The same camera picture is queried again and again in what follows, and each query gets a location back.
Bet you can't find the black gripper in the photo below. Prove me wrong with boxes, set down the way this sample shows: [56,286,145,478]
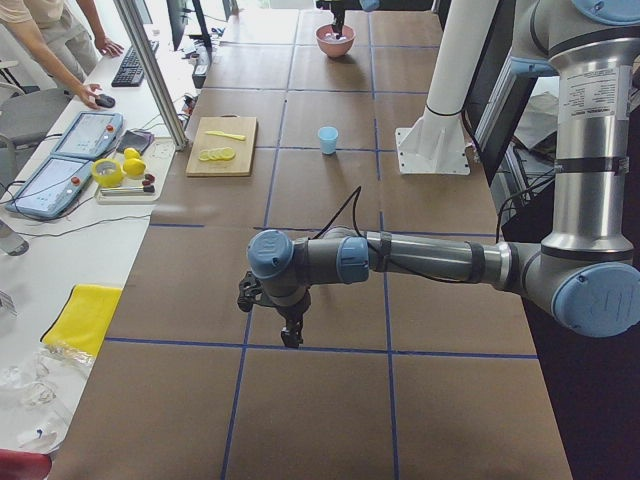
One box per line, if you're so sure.
[317,0,347,40]
[276,294,311,349]

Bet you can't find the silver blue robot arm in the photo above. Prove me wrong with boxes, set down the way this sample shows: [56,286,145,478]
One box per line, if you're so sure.
[237,1,639,348]
[315,0,380,39]

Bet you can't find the clear ice cubes pile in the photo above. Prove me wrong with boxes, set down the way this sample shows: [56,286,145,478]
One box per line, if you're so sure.
[320,32,349,44]

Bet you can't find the light blue cup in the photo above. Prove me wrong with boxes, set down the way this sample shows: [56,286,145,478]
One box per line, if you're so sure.
[317,126,339,155]

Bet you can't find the person's other hand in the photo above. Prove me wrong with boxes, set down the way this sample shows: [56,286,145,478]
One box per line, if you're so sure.
[94,36,124,57]

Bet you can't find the person's hand on mouse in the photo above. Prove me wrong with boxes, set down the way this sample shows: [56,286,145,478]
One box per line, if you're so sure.
[75,83,102,109]

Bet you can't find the pink bowl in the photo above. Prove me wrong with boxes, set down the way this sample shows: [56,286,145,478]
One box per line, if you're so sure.
[315,24,356,58]

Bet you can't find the black monitor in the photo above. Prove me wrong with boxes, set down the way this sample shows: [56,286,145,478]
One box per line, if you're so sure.
[166,0,214,89]

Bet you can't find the yellow plastic knife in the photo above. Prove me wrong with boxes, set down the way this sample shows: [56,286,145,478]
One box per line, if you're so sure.
[205,130,247,141]

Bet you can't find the wooden cutting board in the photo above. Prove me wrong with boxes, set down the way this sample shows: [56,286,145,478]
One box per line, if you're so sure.
[185,116,257,177]

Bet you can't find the lemon slices row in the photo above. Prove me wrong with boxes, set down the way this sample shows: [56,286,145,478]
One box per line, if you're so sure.
[198,147,236,162]

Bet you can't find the yellow cloth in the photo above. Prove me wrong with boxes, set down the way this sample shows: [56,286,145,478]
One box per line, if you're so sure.
[40,284,122,357]

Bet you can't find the white tray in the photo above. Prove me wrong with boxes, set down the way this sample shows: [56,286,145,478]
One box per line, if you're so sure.
[95,173,163,205]

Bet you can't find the black keyboard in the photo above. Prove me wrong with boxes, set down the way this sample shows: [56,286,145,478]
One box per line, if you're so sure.
[111,46,144,88]

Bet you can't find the yellow lemon front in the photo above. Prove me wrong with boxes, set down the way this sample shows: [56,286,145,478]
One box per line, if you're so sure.
[122,158,146,177]

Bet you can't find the yellow lemon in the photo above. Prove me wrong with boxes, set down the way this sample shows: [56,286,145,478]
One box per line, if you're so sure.
[123,147,141,159]
[122,158,146,177]

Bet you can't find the dark wallet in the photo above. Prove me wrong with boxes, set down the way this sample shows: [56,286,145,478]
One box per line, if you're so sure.
[116,130,155,154]

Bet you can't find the yellow lemon back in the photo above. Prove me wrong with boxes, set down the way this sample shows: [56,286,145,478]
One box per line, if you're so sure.
[123,147,141,159]

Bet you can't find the yellow tape roll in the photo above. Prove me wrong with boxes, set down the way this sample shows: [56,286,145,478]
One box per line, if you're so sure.
[91,158,125,188]

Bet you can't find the black computer mouse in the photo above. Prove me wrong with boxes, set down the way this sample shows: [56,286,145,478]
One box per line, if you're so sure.
[95,94,116,109]

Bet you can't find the clear plastic bags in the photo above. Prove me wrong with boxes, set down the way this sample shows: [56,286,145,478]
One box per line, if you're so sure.
[1,346,95,454]

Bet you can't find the upper teach pendant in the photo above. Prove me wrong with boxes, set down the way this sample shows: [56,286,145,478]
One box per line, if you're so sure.
[52,112,124,160]

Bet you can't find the teach pendant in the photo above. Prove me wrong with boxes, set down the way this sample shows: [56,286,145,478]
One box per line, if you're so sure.
[5,154,93,220]
[52,112,124,160]

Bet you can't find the lower teach pendant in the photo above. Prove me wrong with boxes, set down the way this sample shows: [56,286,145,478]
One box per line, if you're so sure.
[5,154,93,220]

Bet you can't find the person in beige clothes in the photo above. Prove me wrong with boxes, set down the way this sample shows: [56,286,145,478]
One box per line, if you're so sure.
[1,1,108,95]

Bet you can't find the grey office chair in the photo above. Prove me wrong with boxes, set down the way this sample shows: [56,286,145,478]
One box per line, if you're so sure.
[1,61,71,151]

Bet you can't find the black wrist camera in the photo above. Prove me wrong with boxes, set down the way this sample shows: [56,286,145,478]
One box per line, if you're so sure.
[237,270,263,313]

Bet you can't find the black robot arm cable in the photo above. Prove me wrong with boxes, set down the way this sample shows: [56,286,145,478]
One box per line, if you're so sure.
[312,185,361,241]

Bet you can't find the white camera mast with base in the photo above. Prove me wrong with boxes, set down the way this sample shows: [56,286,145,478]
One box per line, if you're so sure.
[396,0,499,175]

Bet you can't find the aluminium frame post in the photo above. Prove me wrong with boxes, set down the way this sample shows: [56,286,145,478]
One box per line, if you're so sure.
[114,0,188,151]

